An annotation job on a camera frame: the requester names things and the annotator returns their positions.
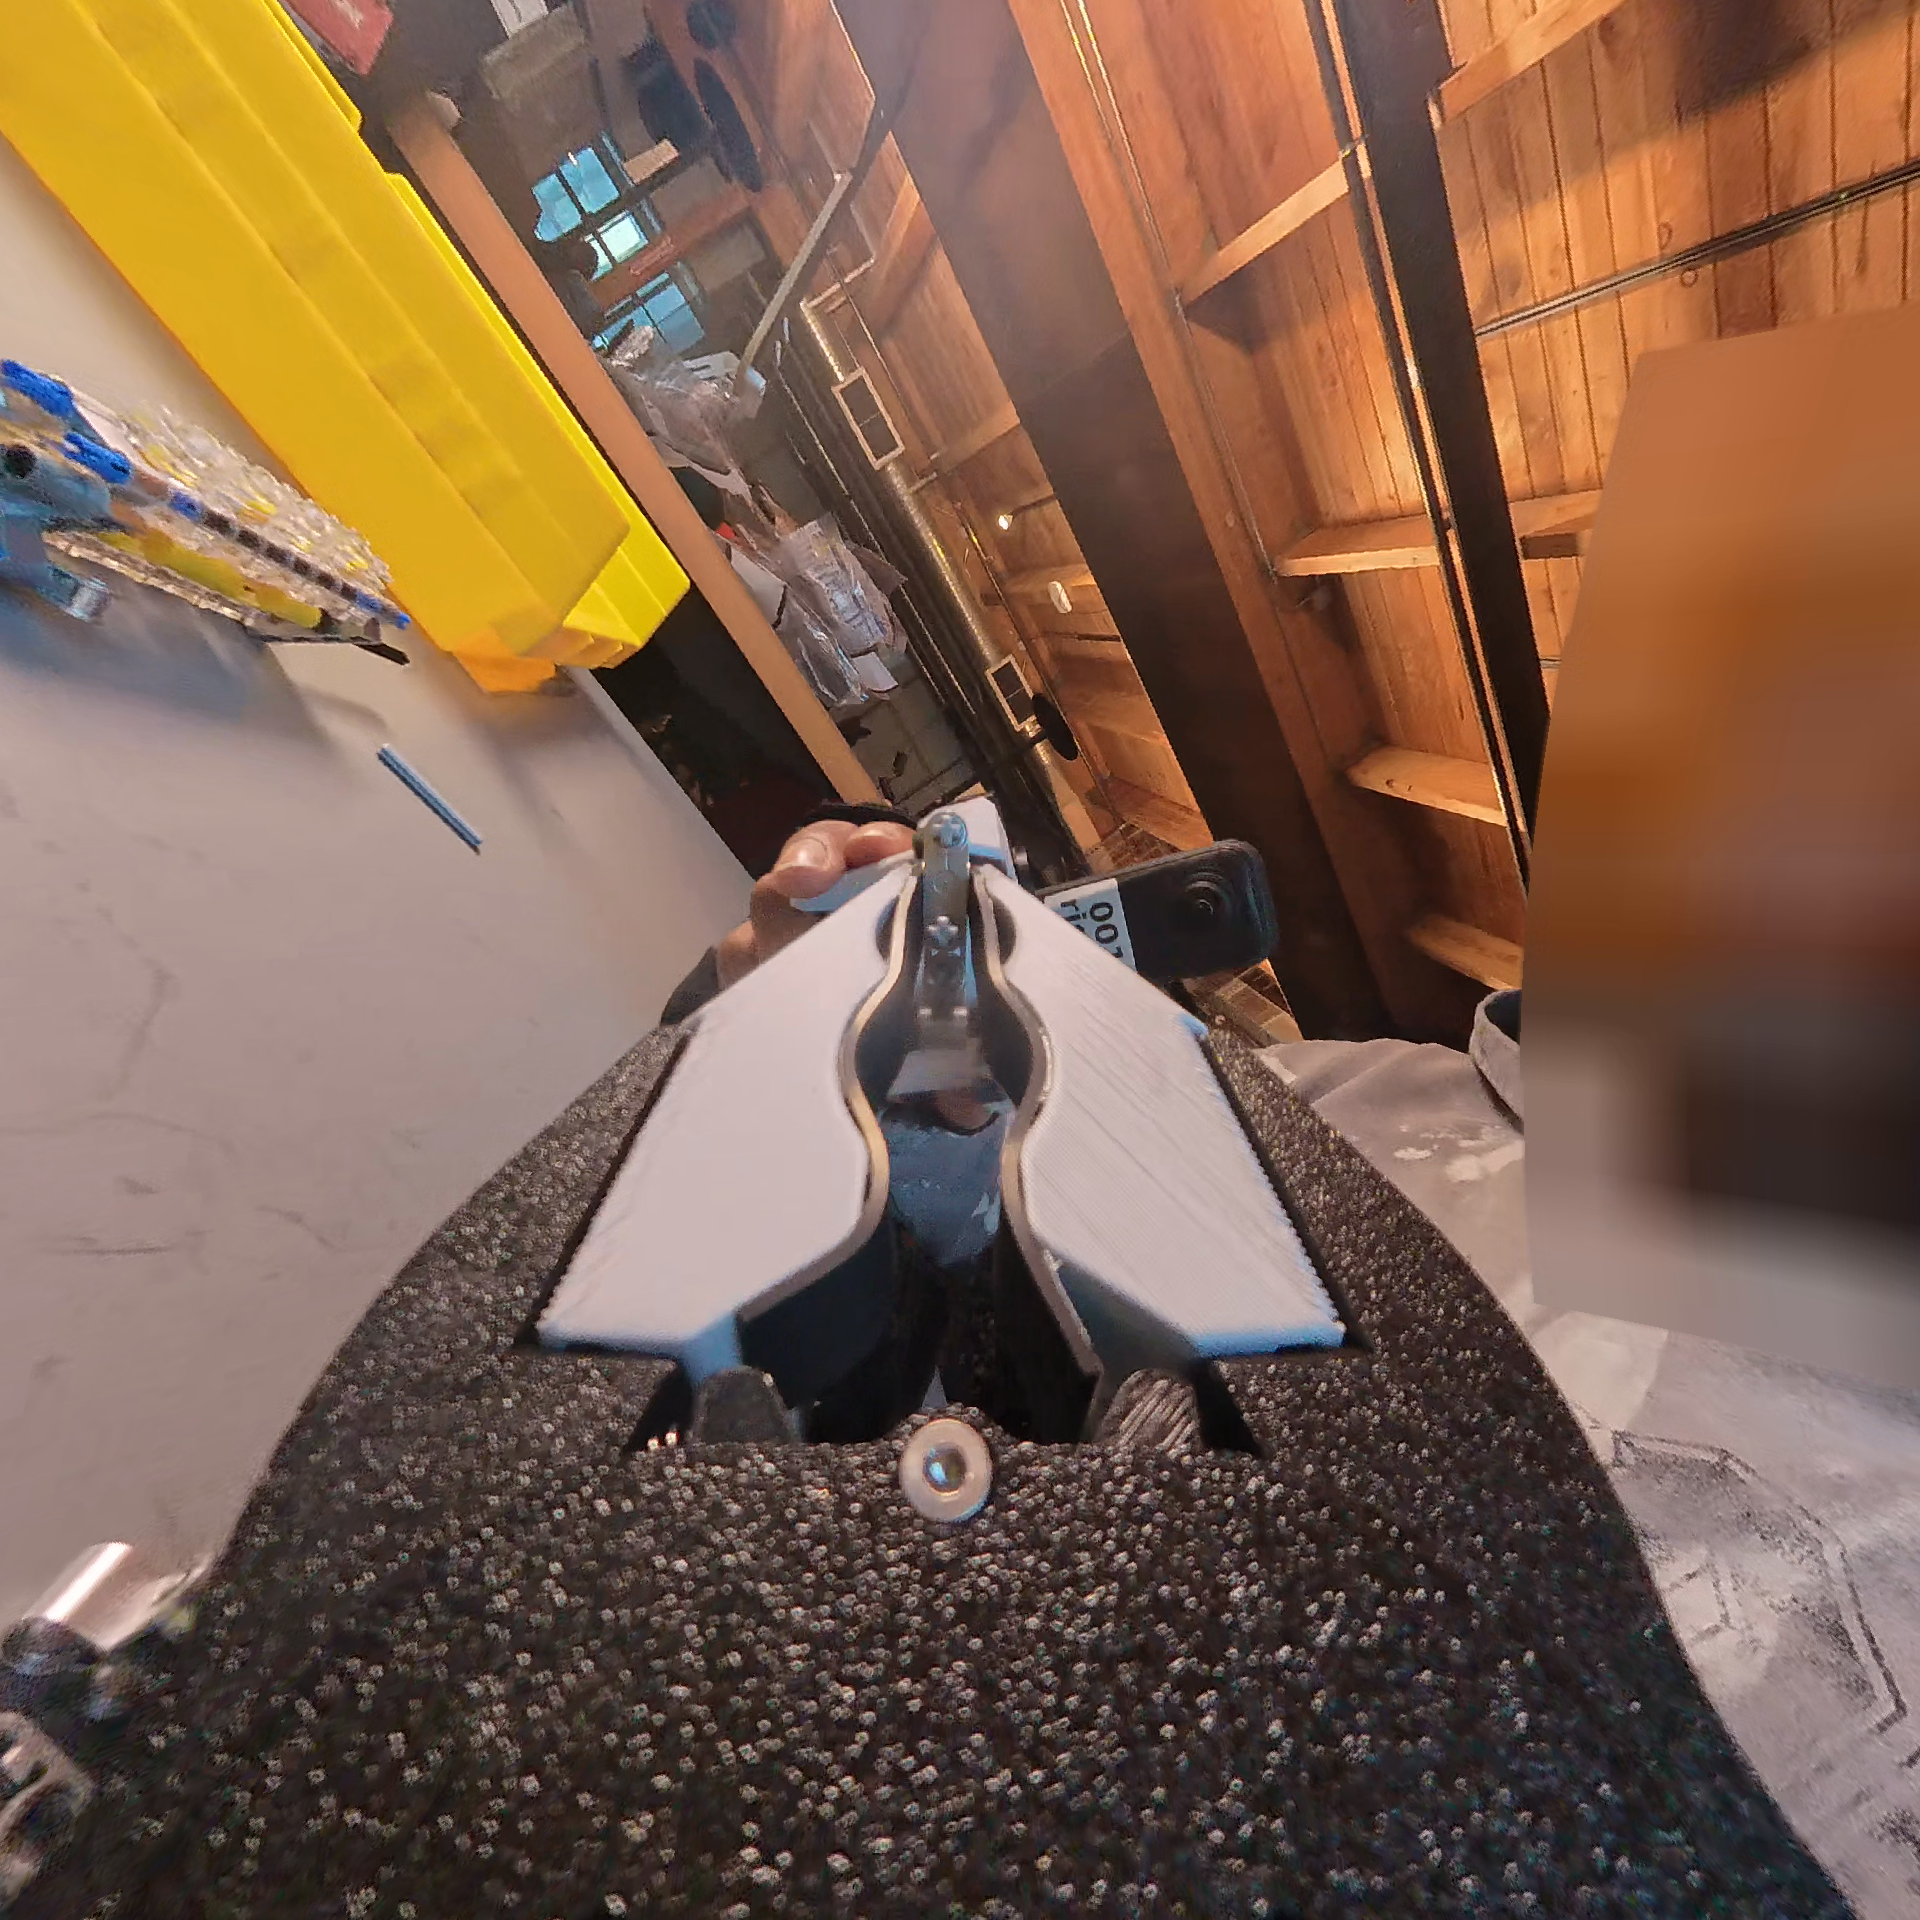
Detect thin grey axle rod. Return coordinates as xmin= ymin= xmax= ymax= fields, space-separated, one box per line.
xmin=377 ymin=745 xmax=488 ymax=859

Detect small yellow parts bin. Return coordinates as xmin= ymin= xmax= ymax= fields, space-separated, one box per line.
xmin=467 ymin=510 xmax=698 ymax=692

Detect light wooden beam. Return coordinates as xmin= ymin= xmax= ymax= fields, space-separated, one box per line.
xmin=385 ymin=90 xmax=889 ymax=807

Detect yellow and clear brick model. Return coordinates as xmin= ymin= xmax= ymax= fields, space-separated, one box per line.
xmin=0 ymin=361 xmax=414 ymax=657

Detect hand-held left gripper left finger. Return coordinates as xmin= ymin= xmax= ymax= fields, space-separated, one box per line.
xmin=534 ymin=870 xmax=938 ymax=1413

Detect person's right hand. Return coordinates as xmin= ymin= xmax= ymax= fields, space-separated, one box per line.
xmin=736 ymin=816 xmax=921 ymax=992

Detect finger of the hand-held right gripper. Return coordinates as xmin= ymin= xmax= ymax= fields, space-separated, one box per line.
xmin=917 ymin=797 xmax=1017 ymax=885
xmin=797 ymin=853 xmax=918 ymax=914

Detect clear plastic bags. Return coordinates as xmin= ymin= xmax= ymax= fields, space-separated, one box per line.
xmin=617 ymin=317 xmax=918 ymax=722

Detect large yellow parts bin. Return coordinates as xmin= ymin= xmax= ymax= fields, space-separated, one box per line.
xmin=0 ymin=0 xmax=693 ymax=669

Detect grey brick beam assembly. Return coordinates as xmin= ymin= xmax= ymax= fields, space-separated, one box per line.
xmin=900 ymin=811 xmax=992 ymax=1099

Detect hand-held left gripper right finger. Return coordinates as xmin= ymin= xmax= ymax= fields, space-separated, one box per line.
xmin=979 ymin=870 xmax=1351 ymax=1413

